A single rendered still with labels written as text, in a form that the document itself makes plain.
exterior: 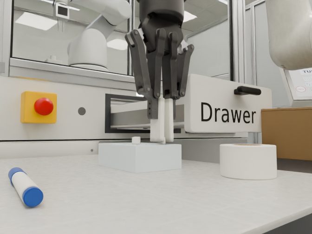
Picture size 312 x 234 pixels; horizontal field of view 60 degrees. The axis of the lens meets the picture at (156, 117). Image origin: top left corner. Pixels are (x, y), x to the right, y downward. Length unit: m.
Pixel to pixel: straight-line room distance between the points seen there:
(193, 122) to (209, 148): 0.55
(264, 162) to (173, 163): 0.14
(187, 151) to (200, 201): 0.75
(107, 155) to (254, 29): 2.47
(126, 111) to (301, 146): 0.41
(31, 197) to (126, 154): 0.20
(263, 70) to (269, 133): 1.99
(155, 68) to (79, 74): 0.36
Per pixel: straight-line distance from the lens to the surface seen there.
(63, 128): 0.73
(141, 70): 0.42
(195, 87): 0.52
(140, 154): 0.38
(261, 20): 2.80
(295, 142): 0.64
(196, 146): 1.00
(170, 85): 0.45
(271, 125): 0.67
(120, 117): 0.74
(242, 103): 0.63
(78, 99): 0.75
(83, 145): 0.75
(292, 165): 0.69
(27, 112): 0.66
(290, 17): 0.82
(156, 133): 0.43
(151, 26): 0.45
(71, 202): 0.24
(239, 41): 1.28
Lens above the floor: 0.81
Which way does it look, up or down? 4 degrees up
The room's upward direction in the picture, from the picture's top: straight up
